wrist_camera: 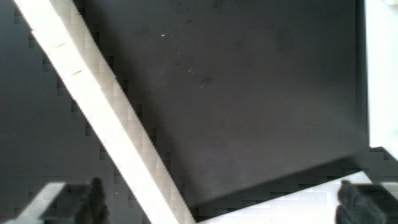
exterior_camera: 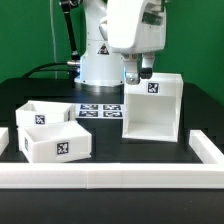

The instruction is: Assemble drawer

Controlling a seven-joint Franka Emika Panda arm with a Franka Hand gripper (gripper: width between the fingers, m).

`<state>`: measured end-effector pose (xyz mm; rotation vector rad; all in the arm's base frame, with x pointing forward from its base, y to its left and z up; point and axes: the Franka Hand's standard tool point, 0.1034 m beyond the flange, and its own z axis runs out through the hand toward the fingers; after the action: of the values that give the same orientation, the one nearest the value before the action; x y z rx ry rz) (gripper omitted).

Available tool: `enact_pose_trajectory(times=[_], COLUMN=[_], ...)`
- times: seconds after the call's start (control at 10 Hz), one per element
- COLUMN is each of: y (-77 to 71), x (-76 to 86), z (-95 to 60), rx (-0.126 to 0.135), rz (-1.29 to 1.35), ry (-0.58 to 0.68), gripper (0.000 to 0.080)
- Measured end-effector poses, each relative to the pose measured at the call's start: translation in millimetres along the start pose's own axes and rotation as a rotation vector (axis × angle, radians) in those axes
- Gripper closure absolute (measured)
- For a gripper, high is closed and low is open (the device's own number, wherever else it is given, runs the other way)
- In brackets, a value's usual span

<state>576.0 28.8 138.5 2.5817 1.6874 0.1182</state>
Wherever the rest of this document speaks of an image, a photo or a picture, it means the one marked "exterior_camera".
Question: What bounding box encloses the white drawer cabinet frame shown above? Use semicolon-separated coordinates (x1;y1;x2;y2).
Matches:
122;73;183;142

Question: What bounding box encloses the white drawer box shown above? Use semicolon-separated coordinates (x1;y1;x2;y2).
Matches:
15;100;76;127
18;121;92;163

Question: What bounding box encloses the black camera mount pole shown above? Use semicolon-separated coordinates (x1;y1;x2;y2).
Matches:
59;0;82;62

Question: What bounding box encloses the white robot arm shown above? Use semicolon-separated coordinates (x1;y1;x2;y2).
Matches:
75;0;166;92

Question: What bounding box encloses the white thin cable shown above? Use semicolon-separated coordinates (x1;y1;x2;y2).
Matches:
49;0;59;80

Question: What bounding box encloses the white front barrier rail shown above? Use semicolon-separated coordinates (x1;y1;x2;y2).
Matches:
0;163;224;189

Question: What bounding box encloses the white left barrier rail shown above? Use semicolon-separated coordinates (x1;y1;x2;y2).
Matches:
0;127;9;155

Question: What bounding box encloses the white marker tag sheet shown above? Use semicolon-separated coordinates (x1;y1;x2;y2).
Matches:
76;103;123;119

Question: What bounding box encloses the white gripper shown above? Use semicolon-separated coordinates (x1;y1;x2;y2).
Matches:
100;0;166;85

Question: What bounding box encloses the white front drawer box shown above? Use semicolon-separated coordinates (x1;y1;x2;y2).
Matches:
18;121;92;163

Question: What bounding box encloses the black cable bundle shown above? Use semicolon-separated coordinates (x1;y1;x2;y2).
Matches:
21;61;82;80

